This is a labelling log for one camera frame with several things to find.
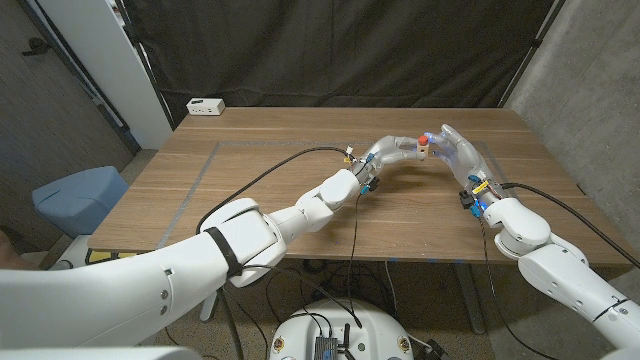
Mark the yellow black floor sign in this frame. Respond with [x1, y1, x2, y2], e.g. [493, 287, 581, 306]
[85, 248, 139, 264]

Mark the grey finned electronics box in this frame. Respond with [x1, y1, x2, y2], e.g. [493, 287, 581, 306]
[313, 335, 340, 360]

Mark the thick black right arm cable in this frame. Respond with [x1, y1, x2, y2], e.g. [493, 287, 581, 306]
[500, 182, 640, 271]

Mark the white hanging cable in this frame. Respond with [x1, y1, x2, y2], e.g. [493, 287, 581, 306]
[383, 260, 400, 315]

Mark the black backdrop curtain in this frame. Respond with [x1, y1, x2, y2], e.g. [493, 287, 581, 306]
[119, 0, 569, 126]

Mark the white power strip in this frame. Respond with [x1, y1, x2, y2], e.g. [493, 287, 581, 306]
[186, 97, 226, 117]

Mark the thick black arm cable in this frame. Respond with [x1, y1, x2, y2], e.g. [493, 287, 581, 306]
[500, 182, 640, 271]
[196, 146, 355, 360]

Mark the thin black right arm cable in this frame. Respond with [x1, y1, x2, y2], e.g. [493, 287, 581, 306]
[478, 214, 561, 360]

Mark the black floor cable tangle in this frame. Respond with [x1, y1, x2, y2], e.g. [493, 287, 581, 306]
[264, 257, 396, 321]

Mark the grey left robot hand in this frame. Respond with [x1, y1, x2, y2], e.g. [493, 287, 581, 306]
[352, 134, 426, 179]

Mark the white table leg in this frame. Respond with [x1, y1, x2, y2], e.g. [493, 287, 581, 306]
[199, 289, 221, 323]

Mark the black backdrop stand pole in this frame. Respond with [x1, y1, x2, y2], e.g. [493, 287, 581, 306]
[113, 0, 177, 131]
[497, 0, 569, 109]

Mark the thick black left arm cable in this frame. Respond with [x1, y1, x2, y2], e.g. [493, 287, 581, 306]
[196, 146, 355, 360]

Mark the blue padded stool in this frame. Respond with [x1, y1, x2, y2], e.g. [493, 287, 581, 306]
[32, 166, 130, 239]

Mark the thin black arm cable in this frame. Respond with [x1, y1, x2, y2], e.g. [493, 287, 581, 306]
[347, 192, 364, 329]
[478, 214, 561, 360]

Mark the grey table leg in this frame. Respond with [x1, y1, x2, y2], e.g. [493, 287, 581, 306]
[452, 262, 487, 335]

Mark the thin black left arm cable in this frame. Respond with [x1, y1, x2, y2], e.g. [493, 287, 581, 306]
[347, 192, 364, 329]

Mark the person's bare leg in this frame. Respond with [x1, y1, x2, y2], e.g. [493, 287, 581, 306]
[0, 229, 39, 271]

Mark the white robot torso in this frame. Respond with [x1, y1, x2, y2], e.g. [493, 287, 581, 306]
[269, 298, 415, 360]

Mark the black door frame strip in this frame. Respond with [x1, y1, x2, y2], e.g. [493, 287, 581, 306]
[17, 0, 142, 152]

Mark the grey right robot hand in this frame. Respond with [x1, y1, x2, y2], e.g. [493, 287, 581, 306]
[427, 123, 505, 199]

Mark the black door handle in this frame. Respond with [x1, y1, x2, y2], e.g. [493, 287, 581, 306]
[20, 37, 51, 56]

